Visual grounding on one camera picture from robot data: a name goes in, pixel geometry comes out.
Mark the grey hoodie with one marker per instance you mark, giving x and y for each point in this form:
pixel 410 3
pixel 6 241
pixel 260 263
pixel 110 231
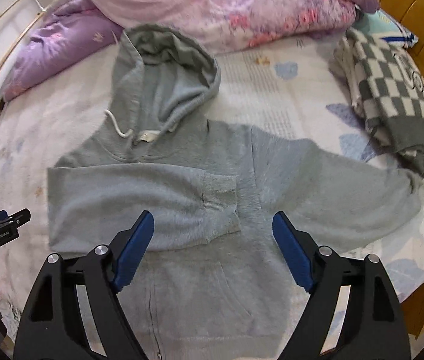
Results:
pixel 182 180

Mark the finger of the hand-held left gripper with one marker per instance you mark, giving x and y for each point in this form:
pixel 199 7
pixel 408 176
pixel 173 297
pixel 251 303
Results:
pixel 7 218

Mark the grey white checkered sweater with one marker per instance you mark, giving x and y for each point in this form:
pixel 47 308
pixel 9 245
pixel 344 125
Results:
pixel 388 93

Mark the purple floral quilt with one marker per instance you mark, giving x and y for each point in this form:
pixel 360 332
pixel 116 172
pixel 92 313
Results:
pixel 204 7

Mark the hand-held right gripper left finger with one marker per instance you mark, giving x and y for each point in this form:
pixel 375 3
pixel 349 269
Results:
pixel 134 249

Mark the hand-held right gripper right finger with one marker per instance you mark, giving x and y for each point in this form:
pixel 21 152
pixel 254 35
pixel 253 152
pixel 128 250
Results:
pixel 293 249

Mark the light blue striped pillow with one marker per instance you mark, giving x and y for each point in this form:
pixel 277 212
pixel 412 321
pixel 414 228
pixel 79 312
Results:
pixel 388 26

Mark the wooden headboard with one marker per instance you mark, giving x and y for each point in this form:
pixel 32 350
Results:
pixel 422 15

